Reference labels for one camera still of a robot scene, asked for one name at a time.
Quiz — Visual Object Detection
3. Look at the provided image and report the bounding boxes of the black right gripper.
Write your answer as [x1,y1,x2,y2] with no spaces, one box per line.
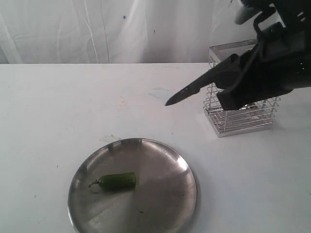
[215,14,311,111]

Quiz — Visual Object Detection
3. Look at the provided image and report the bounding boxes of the black serrated knife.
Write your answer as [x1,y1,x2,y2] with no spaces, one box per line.
[165,53,240,106]

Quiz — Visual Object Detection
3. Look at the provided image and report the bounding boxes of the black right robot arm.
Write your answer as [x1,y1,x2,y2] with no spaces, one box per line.
[217,0,311,111]

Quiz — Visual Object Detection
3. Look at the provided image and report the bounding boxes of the round stainless steel plate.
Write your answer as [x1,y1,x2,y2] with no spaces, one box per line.
[68,138,198,233]

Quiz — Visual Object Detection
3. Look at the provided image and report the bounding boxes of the white backdrop curtain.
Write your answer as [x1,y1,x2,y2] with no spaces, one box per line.
[0,0,256,64]

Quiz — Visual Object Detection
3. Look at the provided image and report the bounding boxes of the chrome wire utensil holder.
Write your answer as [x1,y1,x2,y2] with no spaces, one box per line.
[203,39,280,137]

